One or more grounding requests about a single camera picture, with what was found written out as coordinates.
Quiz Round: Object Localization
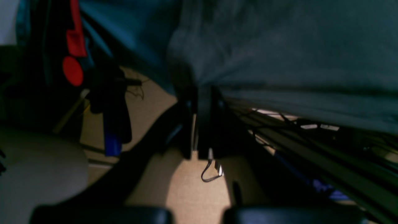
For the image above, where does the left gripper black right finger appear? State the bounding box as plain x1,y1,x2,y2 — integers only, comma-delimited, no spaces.
197,87,367,224

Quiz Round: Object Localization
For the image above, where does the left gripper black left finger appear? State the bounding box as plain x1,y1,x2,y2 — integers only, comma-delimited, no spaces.
30,102,192,224

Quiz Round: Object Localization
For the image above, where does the grey T-shirt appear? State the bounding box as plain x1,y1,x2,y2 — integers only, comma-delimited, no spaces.
167,0,398,134

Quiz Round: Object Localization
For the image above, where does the blue black clamp top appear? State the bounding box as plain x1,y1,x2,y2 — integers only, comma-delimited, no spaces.
88,66,142,156

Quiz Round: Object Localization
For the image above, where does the orange black clamp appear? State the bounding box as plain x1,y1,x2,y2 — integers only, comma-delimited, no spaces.
62,0,88,87

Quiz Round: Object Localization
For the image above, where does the blue table cloth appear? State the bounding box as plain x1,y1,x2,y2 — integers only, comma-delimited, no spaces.
13,0,182,95

